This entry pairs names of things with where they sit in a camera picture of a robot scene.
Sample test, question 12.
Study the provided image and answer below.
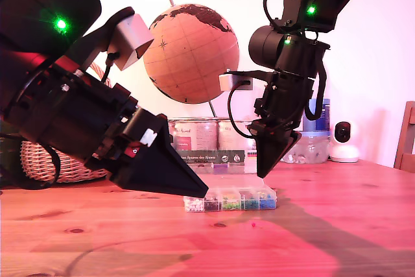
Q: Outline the clear plastic pin organizer box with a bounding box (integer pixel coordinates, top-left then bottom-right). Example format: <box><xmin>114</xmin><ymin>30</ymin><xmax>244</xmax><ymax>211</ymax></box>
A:
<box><xmin>183</xmin><ymin>163</ymin><xmax>277</xmax><ymax>213</ymax></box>

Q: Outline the large clear water bottle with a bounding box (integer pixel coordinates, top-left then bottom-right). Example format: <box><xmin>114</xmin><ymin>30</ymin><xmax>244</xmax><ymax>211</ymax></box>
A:
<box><xmin>281</xmin><ymin>97</ymin><xmax>331</xmax><ymax>165</ymax></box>

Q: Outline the black cable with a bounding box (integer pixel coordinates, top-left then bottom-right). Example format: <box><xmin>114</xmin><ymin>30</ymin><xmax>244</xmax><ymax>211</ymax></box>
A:
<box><xmin>304</xmin><ymin>59</ymin><xmax>327</xmax><ymax>121</ymax></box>
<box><xmin>0</xmin><ymin>133</ymin><xmax>61</xmax><ymax>191</ymax></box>
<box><xmin>263</xmin><ymin>0</ymin><xmax>298</xmax><ymax>28</ymax></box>
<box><xmin>227</xmin><ymin>80</ymin><xmax>257</xmax><ymax>138</ymax></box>
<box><xmin>100</xmin><ymin>52</ymin><xmax>118</xmax><ymax>85</ymax></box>

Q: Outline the wooden chair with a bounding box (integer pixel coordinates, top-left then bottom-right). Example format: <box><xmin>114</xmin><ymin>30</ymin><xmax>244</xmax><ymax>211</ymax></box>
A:
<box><xmin>392</xmin><ymin>101</ymin><xmax>415</xmax><ymax>174</ymax></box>

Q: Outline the wicker basket with handle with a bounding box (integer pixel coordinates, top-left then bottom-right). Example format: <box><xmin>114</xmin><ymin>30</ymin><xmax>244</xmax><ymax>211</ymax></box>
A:
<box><xmin>21</xmin><ymin>62</ymin><xmax>113</xmax><ymax>184</ymax></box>

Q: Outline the dark pet food bag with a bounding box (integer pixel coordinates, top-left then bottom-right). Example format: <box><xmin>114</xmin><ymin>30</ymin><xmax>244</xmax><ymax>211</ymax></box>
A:
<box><xmin>0</xmin><ymin>124</ymin><xmax>23</xmax><ymax>190</ymax></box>

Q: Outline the cork globe on stand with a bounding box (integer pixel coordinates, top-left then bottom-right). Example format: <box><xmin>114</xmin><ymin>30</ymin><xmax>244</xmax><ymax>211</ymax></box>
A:
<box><xmin>143</xmin><ymin>0</ymin><xmax>241</xmax><ymax>122</ymax></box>

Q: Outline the tin can with red label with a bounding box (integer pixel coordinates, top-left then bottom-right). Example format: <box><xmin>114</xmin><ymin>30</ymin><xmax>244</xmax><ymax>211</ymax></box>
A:
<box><xmin>168</xmin><ymin>121</ymin><xmax>218</xmax><ymax>152</ymax></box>

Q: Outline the arm grey camera box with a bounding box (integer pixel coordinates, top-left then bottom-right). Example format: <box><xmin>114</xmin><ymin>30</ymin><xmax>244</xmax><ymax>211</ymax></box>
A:
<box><xmin>64</xmin><ymin>6</ymin><xmax>155</xmax><ymax>73</ymax></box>
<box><xmin>219</xmin><ymin>69</ymin><xmax>279</xmax><ymax>92</ymax></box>

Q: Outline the cardboard can tray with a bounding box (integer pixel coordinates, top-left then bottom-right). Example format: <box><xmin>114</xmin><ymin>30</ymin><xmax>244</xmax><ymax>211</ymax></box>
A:
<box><xmin>176</xmin><ymin>149</ymin><xmax>260</xmax><ymax>175</ymax></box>

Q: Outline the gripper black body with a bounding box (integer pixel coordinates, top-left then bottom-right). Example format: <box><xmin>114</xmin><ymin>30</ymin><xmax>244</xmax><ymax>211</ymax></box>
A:
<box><xmin>6</xmin><ymin>62</ymin><xmax>160</xmax><ymax>177</ymax></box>
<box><xmin>248</xmin><ymin>71</ymin><xmax>316</xmax><ymax>138</ymax></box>

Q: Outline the small white round camera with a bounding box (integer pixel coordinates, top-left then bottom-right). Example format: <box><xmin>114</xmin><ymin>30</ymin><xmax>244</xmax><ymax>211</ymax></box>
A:
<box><xmin>329</xmin><ymin>121</ymin><xmax>360</xmax><ymax>163</ymax></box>

